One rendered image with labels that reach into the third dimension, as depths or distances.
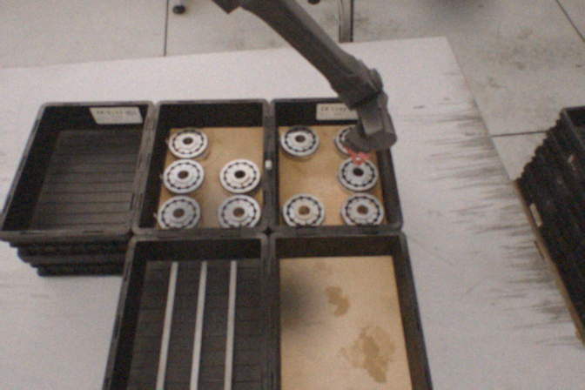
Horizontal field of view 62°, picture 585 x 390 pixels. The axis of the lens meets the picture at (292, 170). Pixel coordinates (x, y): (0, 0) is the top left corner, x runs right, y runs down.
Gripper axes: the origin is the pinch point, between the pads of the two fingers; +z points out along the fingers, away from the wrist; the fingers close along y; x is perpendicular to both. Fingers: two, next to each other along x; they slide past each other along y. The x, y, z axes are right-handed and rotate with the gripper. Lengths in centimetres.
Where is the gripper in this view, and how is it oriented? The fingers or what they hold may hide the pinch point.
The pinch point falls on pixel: (365, 155)
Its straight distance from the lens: 118.4
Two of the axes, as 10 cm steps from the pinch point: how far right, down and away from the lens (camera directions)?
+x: -7.3, -5.5, 4.1
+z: 0.2, 5.8, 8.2
